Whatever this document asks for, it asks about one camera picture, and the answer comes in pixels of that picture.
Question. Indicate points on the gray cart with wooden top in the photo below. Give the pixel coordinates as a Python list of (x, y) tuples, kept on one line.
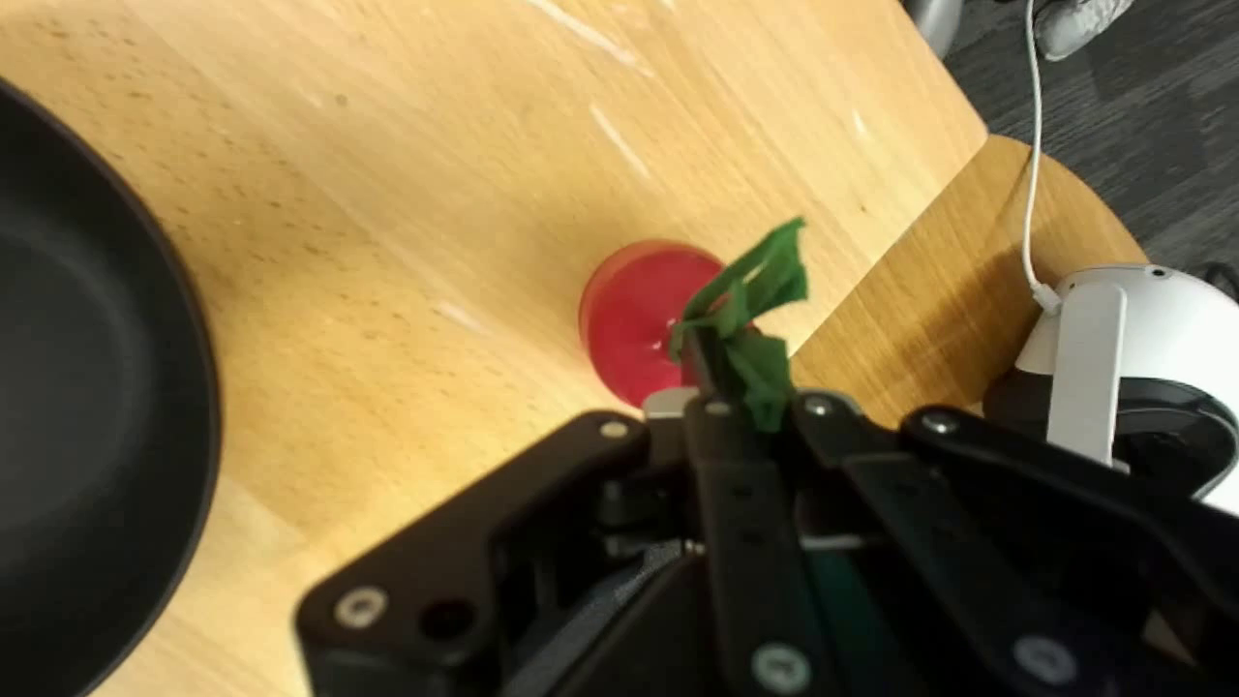
[(388, 193)]

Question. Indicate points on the red toy radish green leaves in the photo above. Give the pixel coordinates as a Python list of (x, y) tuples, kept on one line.
[(633, 314)]

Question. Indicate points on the round wooden stool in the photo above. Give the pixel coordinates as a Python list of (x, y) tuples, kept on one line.
[(931, 295)]

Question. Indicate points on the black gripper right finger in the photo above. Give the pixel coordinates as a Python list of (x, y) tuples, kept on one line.
[(1033, 554)]

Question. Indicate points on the white VR headset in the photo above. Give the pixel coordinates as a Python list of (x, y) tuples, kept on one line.
[(1147, 334)]

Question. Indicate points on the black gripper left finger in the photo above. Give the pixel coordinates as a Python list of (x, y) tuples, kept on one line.
[(517, 566)]

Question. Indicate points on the black bowl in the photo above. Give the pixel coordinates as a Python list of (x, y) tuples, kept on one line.
[(79, 450)]

